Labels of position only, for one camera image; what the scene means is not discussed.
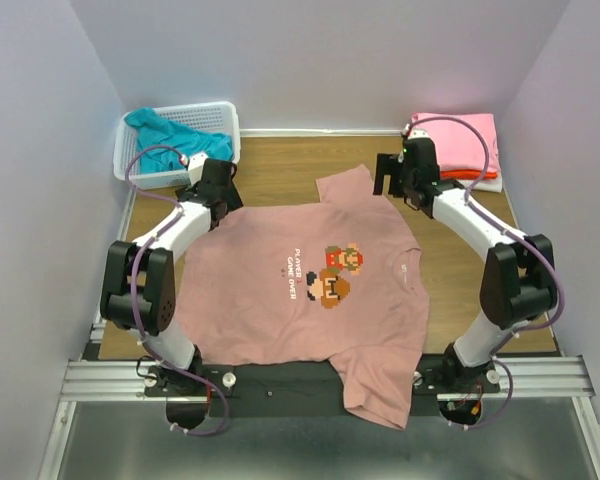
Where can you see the aluminium frame rail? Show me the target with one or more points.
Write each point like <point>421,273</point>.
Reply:
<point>106,427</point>

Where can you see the folded orange t-shirt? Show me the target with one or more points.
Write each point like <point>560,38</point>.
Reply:
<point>469,175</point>

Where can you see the folded white t-shirt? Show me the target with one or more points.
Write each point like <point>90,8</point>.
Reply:
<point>489,185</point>

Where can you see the folded light pink t-shirt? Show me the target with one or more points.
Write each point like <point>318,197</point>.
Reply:
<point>458,148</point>

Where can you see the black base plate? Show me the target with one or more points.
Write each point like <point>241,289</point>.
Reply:
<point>311,389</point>

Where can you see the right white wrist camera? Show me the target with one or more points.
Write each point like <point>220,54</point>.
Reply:
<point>412,134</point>

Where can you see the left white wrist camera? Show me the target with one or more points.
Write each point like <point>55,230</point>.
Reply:
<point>194,165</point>

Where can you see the teal t-shirt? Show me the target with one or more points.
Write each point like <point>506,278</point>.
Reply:
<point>153,129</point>

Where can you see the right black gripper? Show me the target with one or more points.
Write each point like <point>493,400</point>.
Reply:
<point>388,164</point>

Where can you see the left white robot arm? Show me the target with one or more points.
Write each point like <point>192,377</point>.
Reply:
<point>139,285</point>

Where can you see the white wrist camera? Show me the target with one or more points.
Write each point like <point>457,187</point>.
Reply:
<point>194,165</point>
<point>412,134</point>

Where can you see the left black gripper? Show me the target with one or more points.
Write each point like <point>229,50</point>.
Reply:
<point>233,198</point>

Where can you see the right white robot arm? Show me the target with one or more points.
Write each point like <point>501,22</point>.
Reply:
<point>518,283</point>

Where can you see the dusty pink graphic t-shirt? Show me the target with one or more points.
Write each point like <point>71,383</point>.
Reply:
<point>337,280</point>

